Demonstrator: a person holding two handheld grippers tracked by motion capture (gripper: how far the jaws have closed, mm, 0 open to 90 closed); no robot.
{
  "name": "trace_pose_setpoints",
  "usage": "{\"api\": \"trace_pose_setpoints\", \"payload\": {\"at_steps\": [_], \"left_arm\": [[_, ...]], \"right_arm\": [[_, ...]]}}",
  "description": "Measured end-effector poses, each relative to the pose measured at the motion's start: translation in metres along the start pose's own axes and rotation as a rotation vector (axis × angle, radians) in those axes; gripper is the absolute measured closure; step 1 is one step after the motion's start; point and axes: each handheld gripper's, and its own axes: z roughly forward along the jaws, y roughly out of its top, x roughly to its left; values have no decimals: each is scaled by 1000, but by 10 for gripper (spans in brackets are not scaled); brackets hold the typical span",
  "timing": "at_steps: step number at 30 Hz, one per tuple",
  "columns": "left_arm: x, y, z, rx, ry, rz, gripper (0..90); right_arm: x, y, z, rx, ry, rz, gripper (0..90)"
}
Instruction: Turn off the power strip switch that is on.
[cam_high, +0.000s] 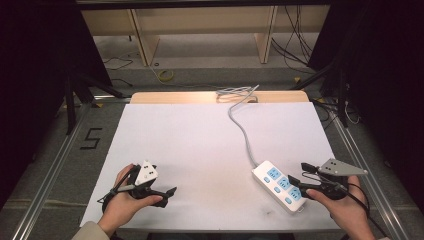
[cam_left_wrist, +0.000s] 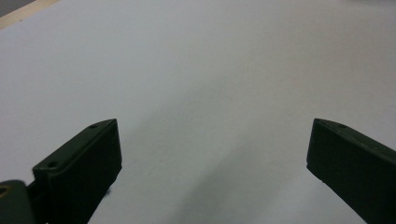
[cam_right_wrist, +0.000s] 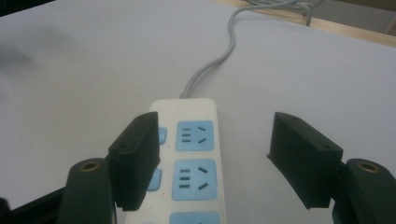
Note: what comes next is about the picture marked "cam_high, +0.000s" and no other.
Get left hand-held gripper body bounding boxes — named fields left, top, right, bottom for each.
left=127, top=160, right=159, bottom=200

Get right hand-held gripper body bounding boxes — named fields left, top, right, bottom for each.
left=312, top=158, right=369, bottom=201

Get white power strip blue sockets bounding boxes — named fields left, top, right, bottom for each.
left=251, top=160, right=308, bottom=215

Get person's left hand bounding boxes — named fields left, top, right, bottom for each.
left=98, top=163, right=164, bottom=236

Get person's right hand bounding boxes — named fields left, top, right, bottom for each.
left=305, top=175, right=375, bottom=235

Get white table cover sheet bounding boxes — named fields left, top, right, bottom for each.
left=79, top=101, right=342, bottom=232

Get black metal stand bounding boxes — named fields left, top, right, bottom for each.
left=291, top=62, right=352, bottom=128
left=64, top=70, right=125, bottom=136

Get dark curtain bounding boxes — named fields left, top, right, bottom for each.
left=0, top=0, right=113, bottom=204
left=305, top=0, right=424, bottom=216

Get light wooden shelf unit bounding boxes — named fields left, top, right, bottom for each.
left=80, top=4, right=332, bottom=67

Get aluminium floor rail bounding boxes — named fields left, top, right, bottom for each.
left=11, top=102, right=93, bottom=240
left=329, top=107, right=413, bottom=240

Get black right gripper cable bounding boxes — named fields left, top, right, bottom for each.
left=344, top=182, right=392, bottom=240

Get thin white cable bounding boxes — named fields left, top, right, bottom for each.
left=344, top=99, right=362, bottom=126

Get white power strip cable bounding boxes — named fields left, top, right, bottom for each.
left=215, top=84, right=261, bottom=168

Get yellow coiled cable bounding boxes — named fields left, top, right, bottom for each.
left=156, top=68, right=175, bottom=83

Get thin black floor cable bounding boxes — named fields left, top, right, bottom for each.
left=102, top=55, right=135, bottom=88

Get bundle of black cables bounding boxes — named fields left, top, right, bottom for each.
left=270, top=5, right=322, bottom=75

